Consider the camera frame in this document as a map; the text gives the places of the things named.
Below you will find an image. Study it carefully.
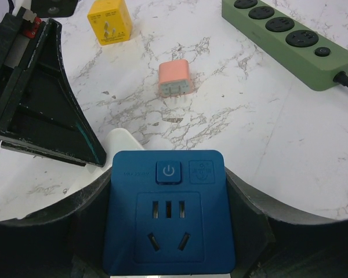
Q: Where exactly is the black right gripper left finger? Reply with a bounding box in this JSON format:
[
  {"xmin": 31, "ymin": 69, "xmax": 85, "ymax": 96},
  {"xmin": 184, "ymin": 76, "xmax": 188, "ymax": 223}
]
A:
[{"xmin": 0, "ymin": 171, "xmax": 111, "ymax": 277}]

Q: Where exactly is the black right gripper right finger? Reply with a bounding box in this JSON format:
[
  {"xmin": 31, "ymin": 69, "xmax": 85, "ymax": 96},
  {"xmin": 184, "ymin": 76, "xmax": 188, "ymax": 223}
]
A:
[{"xmin": 226, "ymin": 169, "xmax": 348, "ymax": 277}]

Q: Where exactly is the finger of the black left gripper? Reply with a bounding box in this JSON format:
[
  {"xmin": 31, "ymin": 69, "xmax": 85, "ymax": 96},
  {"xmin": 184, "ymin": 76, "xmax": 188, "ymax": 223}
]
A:
[{"xmin": 0, "ymin": 14, "xmax": 107, "ymax": 166}]

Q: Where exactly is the white triangular power strip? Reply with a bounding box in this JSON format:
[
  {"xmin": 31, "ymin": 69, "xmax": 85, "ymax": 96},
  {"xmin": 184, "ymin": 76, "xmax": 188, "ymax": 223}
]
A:
[{"xmin": 66, "ymin": 127, "xmax": 146, "ymax": 200}]

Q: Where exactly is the blue cube socket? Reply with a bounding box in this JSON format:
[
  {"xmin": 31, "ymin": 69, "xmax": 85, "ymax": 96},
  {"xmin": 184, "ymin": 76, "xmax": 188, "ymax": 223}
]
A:
[{"xmin": 102, "ymin": 150, "xmax": 236, "ymax": 276}]

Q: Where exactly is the yellow cube socket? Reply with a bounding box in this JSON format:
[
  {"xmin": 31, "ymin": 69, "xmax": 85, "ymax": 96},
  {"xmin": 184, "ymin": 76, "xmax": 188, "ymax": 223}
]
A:
[{"xmin": 87, "ymin": 0, "xmax": 133, "ymax": 46}]

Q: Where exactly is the green power strip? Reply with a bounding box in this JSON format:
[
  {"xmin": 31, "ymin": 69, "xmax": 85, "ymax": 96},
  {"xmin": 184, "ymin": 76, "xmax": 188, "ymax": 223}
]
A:
[{"xmin": 222, "ymin": 1, "xmax": 348, "ymax": 92}]

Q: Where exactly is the pink plug adapter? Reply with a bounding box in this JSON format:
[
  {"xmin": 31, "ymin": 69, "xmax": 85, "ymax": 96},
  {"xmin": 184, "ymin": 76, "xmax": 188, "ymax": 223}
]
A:
[{"xmin": 158, "ymin": 59, "xmax": 194, "ymax": 98}]

